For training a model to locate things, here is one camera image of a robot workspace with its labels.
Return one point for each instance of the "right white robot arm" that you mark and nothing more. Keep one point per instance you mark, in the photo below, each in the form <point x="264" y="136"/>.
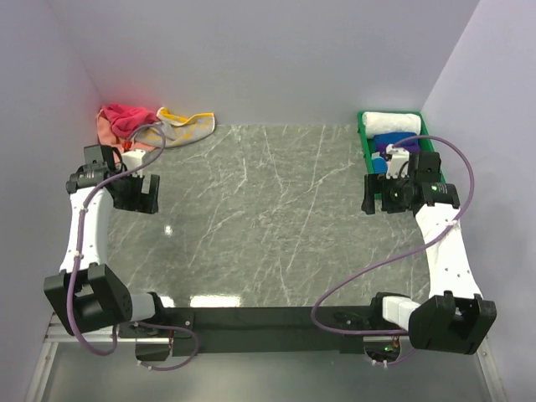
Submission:
<point x="455" y="318"/>

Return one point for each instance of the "purple rolled towel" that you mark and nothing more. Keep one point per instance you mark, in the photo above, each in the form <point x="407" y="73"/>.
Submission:
<point x="381" y="147"/>

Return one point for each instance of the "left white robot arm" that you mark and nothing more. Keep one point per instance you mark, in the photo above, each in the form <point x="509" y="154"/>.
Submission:
<point x="86" y="291"/>

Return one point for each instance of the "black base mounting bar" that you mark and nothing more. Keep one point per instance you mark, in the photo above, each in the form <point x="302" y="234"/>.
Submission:
<point x="258" y="330"/>

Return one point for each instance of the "white rolled towel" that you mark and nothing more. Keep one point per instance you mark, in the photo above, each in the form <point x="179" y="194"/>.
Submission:
<point x="379" y="123"/>

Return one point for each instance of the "yellow grey patterned towel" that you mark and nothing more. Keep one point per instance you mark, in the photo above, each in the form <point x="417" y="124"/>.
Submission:
<point x="180" y="131"/>

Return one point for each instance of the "light blue rolled towel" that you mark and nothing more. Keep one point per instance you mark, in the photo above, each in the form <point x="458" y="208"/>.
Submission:
<point x="379" y="163"/>

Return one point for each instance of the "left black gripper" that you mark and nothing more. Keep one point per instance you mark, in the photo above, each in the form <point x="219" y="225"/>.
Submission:
<point x="145" y="202"/>

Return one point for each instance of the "salmon orange towel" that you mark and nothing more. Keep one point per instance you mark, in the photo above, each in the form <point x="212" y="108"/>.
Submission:
<point x="105" y="135"/>

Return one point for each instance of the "pink crumpled towel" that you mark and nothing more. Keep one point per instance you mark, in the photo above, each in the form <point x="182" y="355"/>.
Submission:
<point x="125" y="119"/>

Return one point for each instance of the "aluminium rail frame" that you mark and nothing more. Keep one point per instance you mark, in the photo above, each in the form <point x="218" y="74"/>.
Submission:
<point x="142" y="368"/>

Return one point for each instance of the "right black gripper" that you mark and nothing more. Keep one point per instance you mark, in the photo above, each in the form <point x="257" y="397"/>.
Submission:
<point x="374" y="183"/>

